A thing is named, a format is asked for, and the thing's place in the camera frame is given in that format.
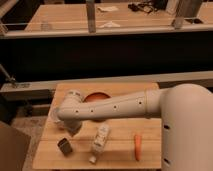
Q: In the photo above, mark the beige stick end effector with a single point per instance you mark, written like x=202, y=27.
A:
x=73, y=133

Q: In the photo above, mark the dark grey eraser block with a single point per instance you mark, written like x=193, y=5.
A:
x=64, y=146

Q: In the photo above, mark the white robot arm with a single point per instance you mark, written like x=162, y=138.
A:
x=186, y=111

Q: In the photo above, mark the white plastic cup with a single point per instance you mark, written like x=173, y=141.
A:
x=55, y=119

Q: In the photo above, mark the white lotion bottle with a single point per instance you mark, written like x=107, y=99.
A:
x=99, y=142

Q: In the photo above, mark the orange carrot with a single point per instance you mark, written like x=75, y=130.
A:
x=137, y=143

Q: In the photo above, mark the metal clamp at left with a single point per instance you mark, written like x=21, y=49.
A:
x=12, y=80

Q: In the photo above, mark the clear glass on back table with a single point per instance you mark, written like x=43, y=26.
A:
x=45, y=26

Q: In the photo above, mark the white paper on back table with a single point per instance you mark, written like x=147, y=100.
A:
x=110, y=24

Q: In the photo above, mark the black devices on back table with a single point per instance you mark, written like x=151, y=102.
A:
x=146, y=7

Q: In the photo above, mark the grey metal post left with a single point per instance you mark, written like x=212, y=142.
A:
x=90, y=8

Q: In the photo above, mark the grey metal post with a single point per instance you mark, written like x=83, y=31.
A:
x=90, y=8
x=180, y=14

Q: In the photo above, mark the grey metal post right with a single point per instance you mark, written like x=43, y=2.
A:
x=180, y=14

